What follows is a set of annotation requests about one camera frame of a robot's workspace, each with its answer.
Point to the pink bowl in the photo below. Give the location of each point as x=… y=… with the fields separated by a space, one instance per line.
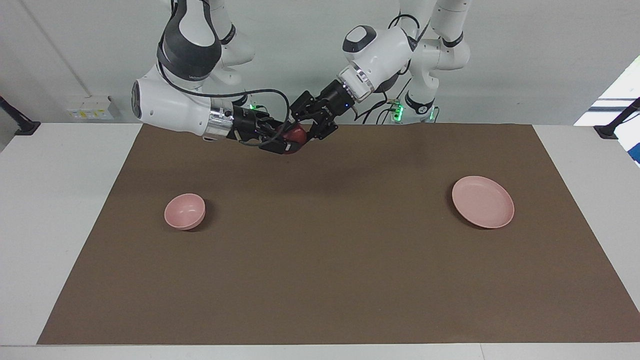
x=185 y=212

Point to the pink plate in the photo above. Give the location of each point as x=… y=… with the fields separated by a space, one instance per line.
x=482 y=202

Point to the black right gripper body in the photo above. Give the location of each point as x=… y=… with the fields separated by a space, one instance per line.
x=247 y=124

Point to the blue bin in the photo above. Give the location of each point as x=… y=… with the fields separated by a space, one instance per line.
x=636 y=154

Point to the brown table mat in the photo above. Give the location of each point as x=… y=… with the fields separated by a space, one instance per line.
x=320 y=260

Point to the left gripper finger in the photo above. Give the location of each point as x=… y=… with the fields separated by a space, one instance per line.
x=306 y=106
x=322 y=127

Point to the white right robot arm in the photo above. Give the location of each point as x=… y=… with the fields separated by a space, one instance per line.
x=165 y=102

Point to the white wall socket box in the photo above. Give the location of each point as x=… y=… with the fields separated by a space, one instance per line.
x=90 y=109

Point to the dark red apple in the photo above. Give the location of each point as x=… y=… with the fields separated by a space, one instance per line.
x=296 y=135

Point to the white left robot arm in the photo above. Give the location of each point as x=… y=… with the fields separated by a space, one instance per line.
x=385 y=50

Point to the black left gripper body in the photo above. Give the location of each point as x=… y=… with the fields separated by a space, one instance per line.
x=337 y=100

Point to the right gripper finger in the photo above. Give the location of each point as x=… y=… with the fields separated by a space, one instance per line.
x=280 y=147
x=277 y=127

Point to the black clamp mount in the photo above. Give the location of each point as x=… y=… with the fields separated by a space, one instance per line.
x=26 y=129
x=607 y=131

